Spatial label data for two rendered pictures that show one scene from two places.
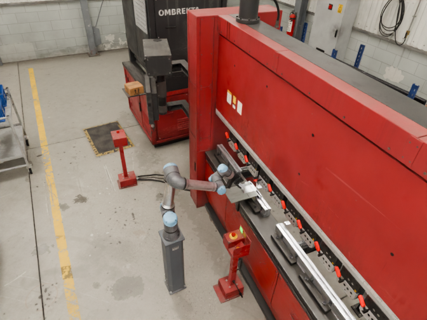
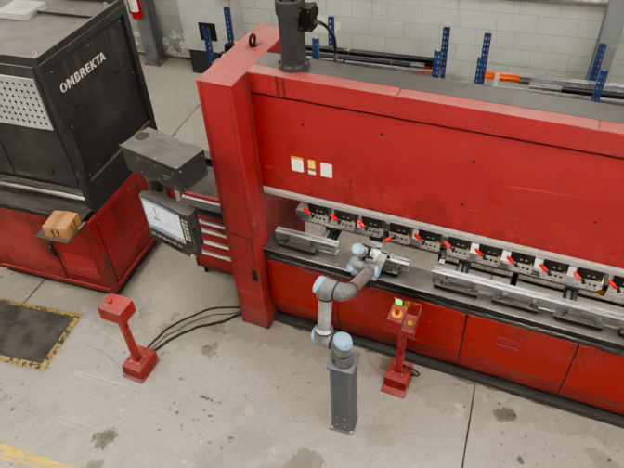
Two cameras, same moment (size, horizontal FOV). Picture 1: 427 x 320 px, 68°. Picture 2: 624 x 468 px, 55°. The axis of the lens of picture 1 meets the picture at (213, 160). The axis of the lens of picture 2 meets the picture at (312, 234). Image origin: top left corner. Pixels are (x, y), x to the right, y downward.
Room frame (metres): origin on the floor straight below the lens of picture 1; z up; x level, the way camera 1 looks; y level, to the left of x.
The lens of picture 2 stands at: (0.13, 1.94, 4.01)
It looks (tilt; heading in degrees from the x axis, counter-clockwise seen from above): 43 degrees down; 320
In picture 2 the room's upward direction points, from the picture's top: 4 degrees counter-clockwise
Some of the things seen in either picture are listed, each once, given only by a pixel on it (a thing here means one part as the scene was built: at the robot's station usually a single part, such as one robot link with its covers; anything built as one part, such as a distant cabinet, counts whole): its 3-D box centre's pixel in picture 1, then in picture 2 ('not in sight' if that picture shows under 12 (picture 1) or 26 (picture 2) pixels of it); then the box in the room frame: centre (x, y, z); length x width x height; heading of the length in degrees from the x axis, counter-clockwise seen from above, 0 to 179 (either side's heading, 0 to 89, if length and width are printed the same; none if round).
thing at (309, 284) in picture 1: (314, 292); (514, 304); (1.23, -0.75, 0.89); 0.30 x 0.05 x 0.03; 24
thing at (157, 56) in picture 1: (159, 87); (175, 199); (3.11, 0.60, 1.53); 0.51 x 0.25 x 0.85; 13
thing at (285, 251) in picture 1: (283, 248); (456, 288); (1.60, -0.59, 0.89); 0.30 x 0.05 x 0.03; 24
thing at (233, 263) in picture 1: (233, 266); (400, 348); (1.75, -0.23, 0.39); 0.05 x 0.05 x 0.54; 24
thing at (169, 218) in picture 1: (170, 221); (342, 344); (1.79, 0.34, 0.94); 0.13 x 0.12 x 0.14; 18
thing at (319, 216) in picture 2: (236, 140); (319, 211); (2.56, -0.21, 1.26); 0.15 x 0.09 x 0.17; 24
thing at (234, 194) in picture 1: (240, 192); (369, 265); (2.11, -0.25, 1.00); 0.26 x 0.18 x 0.01; 114
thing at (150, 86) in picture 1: (152, 98); (174, 220); (3.05, 0.67, 1.42); 0.45 x 0.12 x 0.36; 13
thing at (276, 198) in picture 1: (281, 194); (430, 237); (1.83, -0.54, 1.26); 0.15 x 0.09 x 0.17; 24
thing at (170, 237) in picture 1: (171, 230); (343, 355); (1.78, 0.34, 0.82); 0.15 x 0.15 x 0.10
